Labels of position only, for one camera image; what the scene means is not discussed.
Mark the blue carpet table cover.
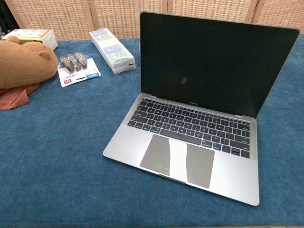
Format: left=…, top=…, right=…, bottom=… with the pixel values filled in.
left=0, top=34, right=304, bottom=228

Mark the brown capybara plush toy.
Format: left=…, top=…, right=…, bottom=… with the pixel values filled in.
left=0, top=36, right=58, bottom=90

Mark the woven folding screen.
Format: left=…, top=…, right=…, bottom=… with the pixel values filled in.
left=0, top=0, right=304, bottom=41

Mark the white and gold carton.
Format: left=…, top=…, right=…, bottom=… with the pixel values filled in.
left=1, top=28, right=59, bottom=51

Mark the silver laptop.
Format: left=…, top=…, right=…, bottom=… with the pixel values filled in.
left=102, top=11, right=301, bottom=207

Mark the correction tape blister pack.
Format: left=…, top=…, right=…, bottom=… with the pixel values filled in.
left=57, top=51, right=102, bottom=88

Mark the rust orange cloth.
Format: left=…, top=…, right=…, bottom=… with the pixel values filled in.
left=0, top=83, right=40, bottom=111

